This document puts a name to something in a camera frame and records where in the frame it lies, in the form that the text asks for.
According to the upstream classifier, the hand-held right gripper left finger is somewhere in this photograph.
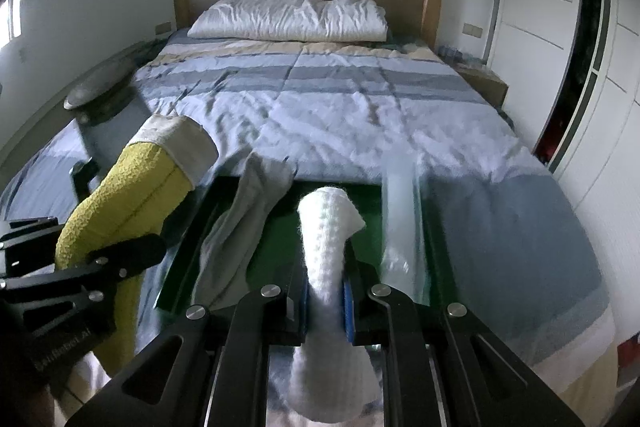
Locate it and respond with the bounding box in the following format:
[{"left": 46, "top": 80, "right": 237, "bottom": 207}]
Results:
[{"left": 65, "top": 264, "right": 308, "bottom": 427}]

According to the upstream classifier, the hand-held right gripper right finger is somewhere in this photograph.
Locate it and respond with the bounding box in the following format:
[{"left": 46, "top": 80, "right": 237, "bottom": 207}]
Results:
[{"left": 342, "top": 247, "right": 586, "bottom": 427}]

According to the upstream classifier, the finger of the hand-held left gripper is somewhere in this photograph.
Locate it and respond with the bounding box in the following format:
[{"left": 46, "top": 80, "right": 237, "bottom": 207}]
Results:
[
  {"left": 2, "top": 234, "right": 168, "bottom": 296},
  {"left": 0, "top": 159, "right": 99, "bottom": 258}
]

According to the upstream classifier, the yellow towel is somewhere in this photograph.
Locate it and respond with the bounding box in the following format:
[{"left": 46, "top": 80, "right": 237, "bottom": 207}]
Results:
[{"left": 55, "top": 114, "right": 219, "bottom": 378}]

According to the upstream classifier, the green tray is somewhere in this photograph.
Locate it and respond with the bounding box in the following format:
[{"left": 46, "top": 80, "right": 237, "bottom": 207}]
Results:
[{"left": 154, "top": 177, "right": 441, "bottom": 310}]

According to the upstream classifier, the white cloth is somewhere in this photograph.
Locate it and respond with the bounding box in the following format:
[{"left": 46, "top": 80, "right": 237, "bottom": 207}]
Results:
[{"left": 290, "top": 187, "right": 383, "bottom": 423}]

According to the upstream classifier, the grey face mask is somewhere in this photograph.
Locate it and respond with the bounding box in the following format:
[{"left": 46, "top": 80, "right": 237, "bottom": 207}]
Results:
[{"left": 192, "top": 154, "right": 298, "bottom": 308}]

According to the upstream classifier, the clear pack of masks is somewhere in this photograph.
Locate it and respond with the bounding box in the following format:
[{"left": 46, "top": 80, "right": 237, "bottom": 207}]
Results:
[{"left": 380, "top": 157, "right": 426, "bottom": 298}]

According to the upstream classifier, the grey glass pitcher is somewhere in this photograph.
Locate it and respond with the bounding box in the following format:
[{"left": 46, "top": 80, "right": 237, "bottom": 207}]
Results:
[{"left": 64, "top": 54, "right": 151, "bottom": 208}]

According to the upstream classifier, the bed with striped duvet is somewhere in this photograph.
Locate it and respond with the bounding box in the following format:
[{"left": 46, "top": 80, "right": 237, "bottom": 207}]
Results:
[{"left": 0, "top": 27, "right": 618, "bottom": 427}]

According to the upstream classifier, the white pillow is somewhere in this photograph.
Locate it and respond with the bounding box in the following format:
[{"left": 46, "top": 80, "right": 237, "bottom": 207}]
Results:
[{"left": 187, "top": 0, "right": 388, "bottom": 42}]

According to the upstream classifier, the wooden nightstand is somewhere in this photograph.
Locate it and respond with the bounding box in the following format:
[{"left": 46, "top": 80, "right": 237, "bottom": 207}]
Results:
[{"left": 452, "top": 57, "right": 509, "bottom": 108}]

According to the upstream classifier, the red fabric item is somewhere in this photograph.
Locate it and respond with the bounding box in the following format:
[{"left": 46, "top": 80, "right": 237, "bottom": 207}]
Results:
[{"left": 619, "top": 324, "right": 640, "bottom": 370}]

